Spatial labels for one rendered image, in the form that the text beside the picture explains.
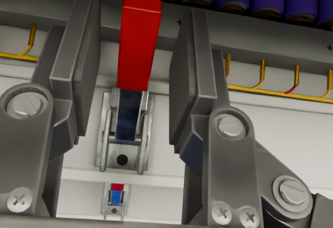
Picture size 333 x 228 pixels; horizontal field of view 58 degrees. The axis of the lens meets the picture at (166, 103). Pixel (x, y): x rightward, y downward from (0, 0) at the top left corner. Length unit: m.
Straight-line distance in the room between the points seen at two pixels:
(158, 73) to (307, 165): 0.10
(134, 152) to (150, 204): 0.20
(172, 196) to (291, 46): 0.24
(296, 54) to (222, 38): 0.04
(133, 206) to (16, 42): 0.23
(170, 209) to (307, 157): 0.20
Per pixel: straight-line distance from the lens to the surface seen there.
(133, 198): 0.35
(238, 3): 0.18
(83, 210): 0.36
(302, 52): 0.18
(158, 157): 0.17
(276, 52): 0.17
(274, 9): 0.18
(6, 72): 0.17
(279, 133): 0.19
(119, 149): 0.16
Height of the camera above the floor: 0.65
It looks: 61 degrees down
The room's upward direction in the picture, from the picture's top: 21 degrees clockwise
